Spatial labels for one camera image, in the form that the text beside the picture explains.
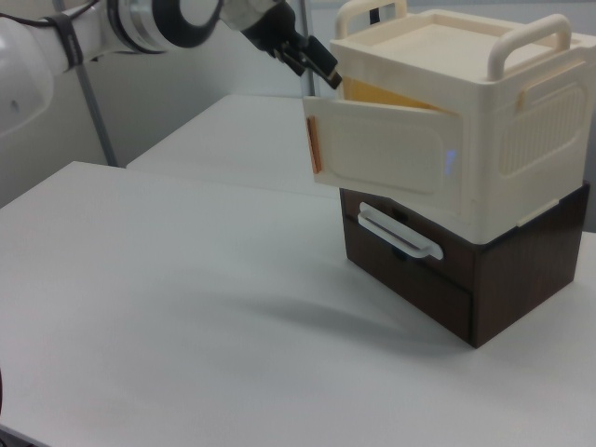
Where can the cream plastic cabinet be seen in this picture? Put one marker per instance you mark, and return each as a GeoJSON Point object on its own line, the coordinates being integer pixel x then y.
{"type": "Point", "coordinates": [512, 135]}

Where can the grey metal pole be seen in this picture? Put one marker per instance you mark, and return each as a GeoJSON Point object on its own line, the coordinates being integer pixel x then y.
{"type": "Point", "coordinates": [98, 116]}

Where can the dark brown drawer box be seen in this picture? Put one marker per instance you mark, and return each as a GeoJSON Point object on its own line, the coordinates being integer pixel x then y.
{"type": "Point", "coordinates": [521, 288]}

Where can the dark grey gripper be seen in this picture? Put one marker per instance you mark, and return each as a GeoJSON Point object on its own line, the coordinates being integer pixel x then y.
{"type": "Point", "coordinates": [265, 23]}

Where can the cream cabinet door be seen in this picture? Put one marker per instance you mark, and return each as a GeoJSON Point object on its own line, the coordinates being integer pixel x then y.
{"type": "Point", "coordinates": [382, 149]}

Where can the grey vertical wall post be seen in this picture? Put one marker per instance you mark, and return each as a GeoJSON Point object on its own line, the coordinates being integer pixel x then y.
{"type": "Point", "coordinates": [307, 60]}

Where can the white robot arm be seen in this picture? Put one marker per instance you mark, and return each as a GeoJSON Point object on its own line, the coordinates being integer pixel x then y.
{"type": "Point", "coordinates": [28, 56]}

